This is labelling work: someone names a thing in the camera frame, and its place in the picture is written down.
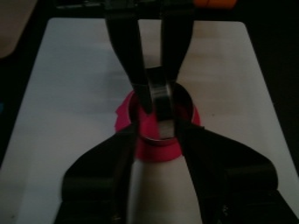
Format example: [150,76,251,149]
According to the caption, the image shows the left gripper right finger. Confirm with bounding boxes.
[174,115,299,224]

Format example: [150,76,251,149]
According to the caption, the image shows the white cutting board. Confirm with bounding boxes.
[0,17,299,224]

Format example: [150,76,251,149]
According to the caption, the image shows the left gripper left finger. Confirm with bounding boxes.
[52,122,141,224]

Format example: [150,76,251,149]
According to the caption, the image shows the beige rounded container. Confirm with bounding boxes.
[0,0,39,60]

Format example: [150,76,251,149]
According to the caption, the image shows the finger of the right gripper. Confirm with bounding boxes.
[161,12,197,82]
[105,12,155,114]

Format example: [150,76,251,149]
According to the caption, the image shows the orange plastic object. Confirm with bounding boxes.
[193,0,239,9]

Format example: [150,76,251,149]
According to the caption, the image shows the round metal dough cutter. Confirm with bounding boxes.
[130,66,195,147]

